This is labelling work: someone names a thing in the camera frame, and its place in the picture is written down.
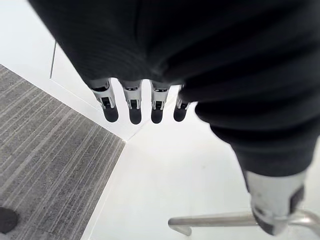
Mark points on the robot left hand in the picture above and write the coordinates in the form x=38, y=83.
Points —
x=175, y=45

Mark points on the robot left dark foot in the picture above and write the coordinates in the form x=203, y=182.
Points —
x=7, y=220

